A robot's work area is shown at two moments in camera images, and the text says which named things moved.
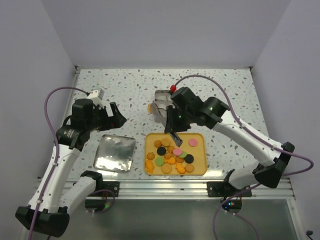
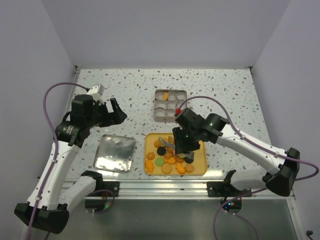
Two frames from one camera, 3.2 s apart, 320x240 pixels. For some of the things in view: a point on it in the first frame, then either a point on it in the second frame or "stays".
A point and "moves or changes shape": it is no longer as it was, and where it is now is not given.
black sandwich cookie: x=161 y=151 stays
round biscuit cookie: x=157 y=143 stays
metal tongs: x=178 y=140 moves or changes shape
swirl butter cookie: x=167 y=156 stays
